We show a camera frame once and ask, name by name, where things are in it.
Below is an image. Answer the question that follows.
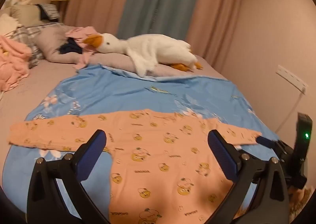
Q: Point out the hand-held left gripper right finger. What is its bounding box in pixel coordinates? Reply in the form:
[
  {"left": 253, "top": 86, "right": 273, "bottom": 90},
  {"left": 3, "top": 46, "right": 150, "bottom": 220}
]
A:
[{"left": 207, "top": 130, "right": 289, "bottom": 224}]

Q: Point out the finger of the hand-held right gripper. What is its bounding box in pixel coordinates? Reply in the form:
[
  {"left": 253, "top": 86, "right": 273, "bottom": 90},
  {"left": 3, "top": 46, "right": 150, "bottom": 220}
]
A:
[{"left": 255, "top": 136, "right": 282, "bottom": 150}]

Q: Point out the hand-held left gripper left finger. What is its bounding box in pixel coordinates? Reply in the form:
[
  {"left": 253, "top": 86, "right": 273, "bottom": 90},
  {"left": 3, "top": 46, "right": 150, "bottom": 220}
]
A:
[{"left": 27, "top": 129, "right": 110, "bottom": 224}]

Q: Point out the peach printed baby shirt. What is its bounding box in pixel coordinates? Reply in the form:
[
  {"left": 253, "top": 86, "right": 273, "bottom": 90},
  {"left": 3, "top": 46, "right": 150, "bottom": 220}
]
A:
[{"left": 8, "top": 109, "right": 262, "bottom": 224}]

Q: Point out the blue floral blanket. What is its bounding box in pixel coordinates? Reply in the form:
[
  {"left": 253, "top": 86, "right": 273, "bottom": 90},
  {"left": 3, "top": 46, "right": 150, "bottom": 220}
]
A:
[{"left": 4, "top": 64, "right": 280, "bottom": 216}]

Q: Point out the dark navy garment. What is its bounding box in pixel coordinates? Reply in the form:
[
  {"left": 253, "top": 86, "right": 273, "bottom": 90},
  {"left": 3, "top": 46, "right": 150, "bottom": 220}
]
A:
[{"left": 58, "top": 38, "right": 84, "bottom": 55}]

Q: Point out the pink quilted blanket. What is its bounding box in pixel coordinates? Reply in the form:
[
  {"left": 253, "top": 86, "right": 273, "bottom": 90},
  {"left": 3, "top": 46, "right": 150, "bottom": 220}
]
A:
[{"left": 0, "top": 35, "right": 32, "bottom": 92}]

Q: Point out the white goose plush toy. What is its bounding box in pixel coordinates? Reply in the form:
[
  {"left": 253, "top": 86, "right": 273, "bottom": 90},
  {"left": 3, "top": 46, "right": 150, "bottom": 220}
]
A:
[{"left": 83, "top": 33, "right": 204, "bottom": 77}]

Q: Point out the pink crumpled garment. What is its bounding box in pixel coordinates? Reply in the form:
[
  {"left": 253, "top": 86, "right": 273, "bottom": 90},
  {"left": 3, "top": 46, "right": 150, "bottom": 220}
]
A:
[{"left": 65, "top": 26, "right": 102, "bottom": 70}]

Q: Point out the grey plaid pillow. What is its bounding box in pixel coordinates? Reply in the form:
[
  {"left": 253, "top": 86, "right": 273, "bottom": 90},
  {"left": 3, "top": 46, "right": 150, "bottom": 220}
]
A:
[{"left": 11, "top": 23, "right": 65, "bottom": 69}]

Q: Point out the striped grey pillow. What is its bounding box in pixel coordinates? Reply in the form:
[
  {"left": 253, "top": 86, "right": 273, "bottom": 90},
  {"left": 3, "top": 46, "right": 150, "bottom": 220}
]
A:
[{"left": 37, "top": 4, "right": 61, "bottom": 20}]

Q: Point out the beige pillow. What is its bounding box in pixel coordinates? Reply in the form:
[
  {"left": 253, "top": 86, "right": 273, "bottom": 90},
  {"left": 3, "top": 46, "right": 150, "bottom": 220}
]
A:
[{"left": 10, "top": 4, "right": 50, "bottom": 27}]

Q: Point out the white folded cloth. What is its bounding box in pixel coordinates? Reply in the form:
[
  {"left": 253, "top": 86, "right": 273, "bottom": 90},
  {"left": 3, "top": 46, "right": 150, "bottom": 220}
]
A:
[{"left": 0, "top": 13, "right": 21, "bottom": 37}]

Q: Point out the blue-green curtain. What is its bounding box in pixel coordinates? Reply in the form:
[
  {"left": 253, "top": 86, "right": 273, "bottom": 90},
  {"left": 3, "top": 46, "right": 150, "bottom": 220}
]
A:
[{"left": 116, "top": 0, "right": 206, "bottom": 42}]

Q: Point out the white power cable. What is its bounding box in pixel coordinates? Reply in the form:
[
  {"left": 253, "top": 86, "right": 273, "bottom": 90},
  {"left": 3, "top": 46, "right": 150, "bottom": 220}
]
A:
[{"left": 276, "top": 91, "right": 301, "bottom": 133}]

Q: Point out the white wall power strip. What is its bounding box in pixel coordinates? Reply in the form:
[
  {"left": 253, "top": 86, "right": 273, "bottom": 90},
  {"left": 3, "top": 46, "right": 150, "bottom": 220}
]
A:
[{"left": 276, "top": 65, "right": 309, "bottom": 95}]

